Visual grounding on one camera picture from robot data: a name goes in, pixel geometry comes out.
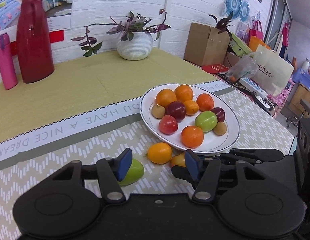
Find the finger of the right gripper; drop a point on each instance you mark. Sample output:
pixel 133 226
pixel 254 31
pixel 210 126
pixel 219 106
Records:
pixel 250 155
pixel 182 173

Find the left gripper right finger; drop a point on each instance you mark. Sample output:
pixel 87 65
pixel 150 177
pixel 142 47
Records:
pixel 205 173

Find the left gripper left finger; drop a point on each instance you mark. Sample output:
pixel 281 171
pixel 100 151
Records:
pixel 110 171

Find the green mango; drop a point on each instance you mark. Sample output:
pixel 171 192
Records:
pixel 135 172
pixel 206 121

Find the small brown longan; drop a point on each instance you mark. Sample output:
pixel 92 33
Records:
pixel 158 111
pixel 220 128

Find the red apple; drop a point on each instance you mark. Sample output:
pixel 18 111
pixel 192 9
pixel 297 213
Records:
pixel 168 125

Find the dark red plum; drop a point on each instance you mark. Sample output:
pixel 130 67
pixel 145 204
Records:
pixel 177 110
pixel 220 114

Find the small brown longan front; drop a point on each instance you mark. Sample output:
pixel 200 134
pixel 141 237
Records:
pixel 158 111

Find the small orange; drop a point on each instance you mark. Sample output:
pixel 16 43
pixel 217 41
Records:
pixel 159 153
pixel 191 107

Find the mandarin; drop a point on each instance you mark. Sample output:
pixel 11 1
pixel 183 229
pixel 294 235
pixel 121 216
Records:
pixel 205 102

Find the large orange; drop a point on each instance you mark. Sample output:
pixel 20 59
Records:
pixel 165 97

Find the yellow red small fruit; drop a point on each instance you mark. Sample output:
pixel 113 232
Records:
pixel 178 160

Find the small orange back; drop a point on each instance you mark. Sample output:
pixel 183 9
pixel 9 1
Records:
pixel 159 153

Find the white porcelain plate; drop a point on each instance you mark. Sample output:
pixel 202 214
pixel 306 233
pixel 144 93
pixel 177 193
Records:
pixel 212 143

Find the patterned tablecloth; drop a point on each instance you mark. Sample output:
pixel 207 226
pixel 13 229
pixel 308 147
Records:
pixel 88 109

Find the swivel stool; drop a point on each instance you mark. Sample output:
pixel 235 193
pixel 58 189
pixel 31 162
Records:
pixel 293 120

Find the white power strip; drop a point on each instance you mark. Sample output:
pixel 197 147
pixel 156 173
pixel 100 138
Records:
pixel 253 87

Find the beige tote bag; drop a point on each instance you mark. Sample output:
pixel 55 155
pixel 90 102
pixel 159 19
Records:
pixel 273 72

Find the clear plastic bag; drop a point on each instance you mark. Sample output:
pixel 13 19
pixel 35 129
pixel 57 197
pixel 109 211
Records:
pixel 246 67

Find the red envelope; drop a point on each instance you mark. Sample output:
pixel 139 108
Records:
pixel 215 68

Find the green cardboard box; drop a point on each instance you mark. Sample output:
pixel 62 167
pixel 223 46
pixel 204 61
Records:
pixel 238 46

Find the brown cardboard box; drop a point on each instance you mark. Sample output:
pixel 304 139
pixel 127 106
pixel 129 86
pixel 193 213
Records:
pixel 206 45

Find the white ribbed plant pot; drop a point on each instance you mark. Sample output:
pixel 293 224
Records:
pixel 137 49

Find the dark purple potted plant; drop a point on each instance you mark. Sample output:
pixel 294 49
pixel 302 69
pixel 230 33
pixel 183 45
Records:
pixel 223 24

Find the red thermos jug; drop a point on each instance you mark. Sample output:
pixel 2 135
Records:
pixel 33 42

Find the purple green trailing plant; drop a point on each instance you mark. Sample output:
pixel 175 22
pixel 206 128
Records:
pixel 128 30

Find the pink thermos bottle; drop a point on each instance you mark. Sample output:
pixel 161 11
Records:
pixel 7 69

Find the bedding advertisement poster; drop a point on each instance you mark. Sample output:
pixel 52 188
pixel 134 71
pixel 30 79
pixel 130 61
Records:
pixel 58 13

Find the blue round wall decoration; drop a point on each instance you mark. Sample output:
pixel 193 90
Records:
pixel 234 6

